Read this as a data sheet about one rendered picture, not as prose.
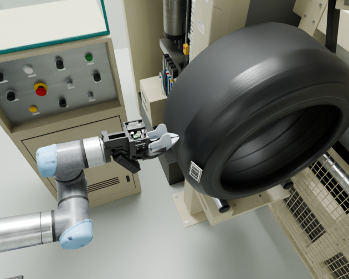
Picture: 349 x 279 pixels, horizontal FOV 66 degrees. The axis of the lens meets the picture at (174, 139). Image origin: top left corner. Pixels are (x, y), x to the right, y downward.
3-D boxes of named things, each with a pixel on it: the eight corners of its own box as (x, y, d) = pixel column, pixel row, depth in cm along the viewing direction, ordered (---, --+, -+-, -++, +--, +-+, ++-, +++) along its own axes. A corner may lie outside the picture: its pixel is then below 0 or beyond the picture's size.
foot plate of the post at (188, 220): (171, 195, 203) (171, 194, 201) (204, 184, 209) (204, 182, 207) (184, 228, 187) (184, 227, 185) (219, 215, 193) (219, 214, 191)
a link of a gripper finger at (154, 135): (180, 125, 74) (148, 132, 71) (178, 139, 78) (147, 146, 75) (176, 117, 76) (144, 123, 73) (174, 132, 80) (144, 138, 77)
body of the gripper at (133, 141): (153, 138, 68) (104, 148, 64) (152, 159, 74) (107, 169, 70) (144, 117, 72) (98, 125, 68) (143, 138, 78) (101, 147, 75)
